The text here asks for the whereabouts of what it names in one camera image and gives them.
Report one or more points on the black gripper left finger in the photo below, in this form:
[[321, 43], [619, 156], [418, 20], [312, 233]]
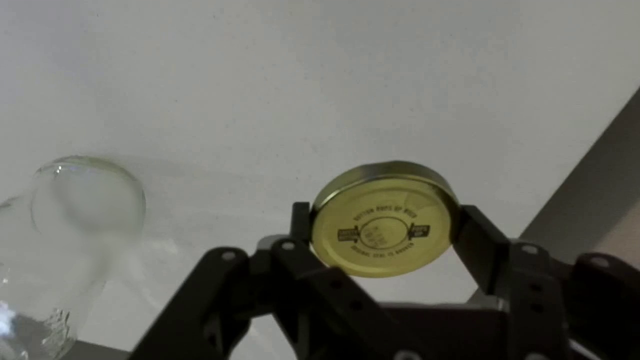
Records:
[[281, 307]]

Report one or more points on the clear glass jar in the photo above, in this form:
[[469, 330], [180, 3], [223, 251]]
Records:
[[80, 212]]

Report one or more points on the gold metal jar lid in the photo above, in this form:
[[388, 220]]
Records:
[[383, 223]]

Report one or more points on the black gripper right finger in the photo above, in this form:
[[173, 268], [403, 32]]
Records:
[[533, 300]]

